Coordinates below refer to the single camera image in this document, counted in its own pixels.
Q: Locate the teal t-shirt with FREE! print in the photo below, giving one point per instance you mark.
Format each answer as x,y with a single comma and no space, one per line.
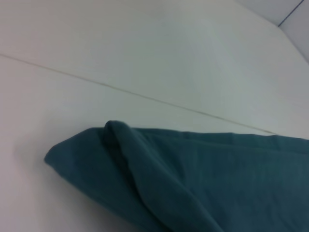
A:
193,183

